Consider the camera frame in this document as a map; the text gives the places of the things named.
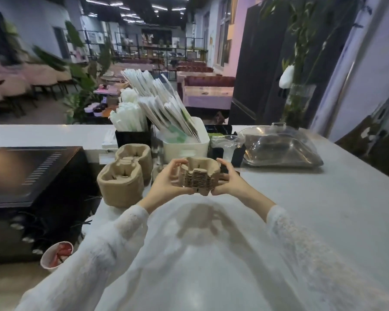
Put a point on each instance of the low stack of pulp cup carriers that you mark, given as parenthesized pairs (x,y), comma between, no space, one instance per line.
(137,155)

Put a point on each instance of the person's white garment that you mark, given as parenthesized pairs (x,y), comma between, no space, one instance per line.
(197,255)

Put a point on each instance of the black straw holder box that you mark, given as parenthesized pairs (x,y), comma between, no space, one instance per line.
(132,138)

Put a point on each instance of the green bamboo plant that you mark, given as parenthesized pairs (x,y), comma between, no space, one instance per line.
(306,35)

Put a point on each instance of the black counter appliance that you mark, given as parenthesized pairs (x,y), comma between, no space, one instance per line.
(29,176)

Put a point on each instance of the person's left forearm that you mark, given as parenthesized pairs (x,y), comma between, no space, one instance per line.
(94,255)

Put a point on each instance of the person's right hand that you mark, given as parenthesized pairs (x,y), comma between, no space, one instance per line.
(234,183)

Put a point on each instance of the white plastic container box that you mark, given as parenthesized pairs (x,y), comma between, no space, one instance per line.
(194,148)

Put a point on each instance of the black marbled box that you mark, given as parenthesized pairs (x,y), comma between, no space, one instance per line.
(217,128)

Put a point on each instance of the black folding screen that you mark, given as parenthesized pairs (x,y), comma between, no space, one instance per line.
(262,61)

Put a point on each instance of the person's left thumb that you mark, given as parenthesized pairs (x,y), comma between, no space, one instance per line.
(177,164)

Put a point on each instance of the white flower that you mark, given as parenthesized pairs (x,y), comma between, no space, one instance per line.
(286,77)

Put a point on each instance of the black metal shelving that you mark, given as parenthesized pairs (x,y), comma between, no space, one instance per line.
(139,45)

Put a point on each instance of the large green leafy plant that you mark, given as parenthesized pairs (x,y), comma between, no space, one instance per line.
(84,80)

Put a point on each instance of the metal tray in plastic wrap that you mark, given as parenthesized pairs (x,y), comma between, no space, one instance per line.
(278,150)

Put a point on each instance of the person's left hand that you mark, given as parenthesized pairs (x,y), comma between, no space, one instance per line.
(163,182)

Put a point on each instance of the small stack of pulp cup carriers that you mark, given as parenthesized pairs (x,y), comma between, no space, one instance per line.
(199,176)

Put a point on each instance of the tall stack of pulp cup carriers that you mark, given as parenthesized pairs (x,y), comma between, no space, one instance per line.
(121,187)

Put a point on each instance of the clear plastic bag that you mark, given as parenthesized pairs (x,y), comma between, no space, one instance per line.
(226,147)

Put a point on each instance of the person's right forearm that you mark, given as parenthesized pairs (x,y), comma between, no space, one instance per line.
(311,252)

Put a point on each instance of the red paper cup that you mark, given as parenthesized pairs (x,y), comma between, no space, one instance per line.
(56,257)

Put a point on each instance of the bundle of white wrapped straws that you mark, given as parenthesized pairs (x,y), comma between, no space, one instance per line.
(129,114)

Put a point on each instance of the person's right thumb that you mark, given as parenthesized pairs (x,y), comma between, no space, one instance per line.
(224,165)

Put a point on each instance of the glass vase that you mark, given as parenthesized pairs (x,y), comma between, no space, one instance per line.
(297,105)

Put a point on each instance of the row of pink chairs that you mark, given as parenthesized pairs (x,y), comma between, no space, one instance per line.
(26,79)

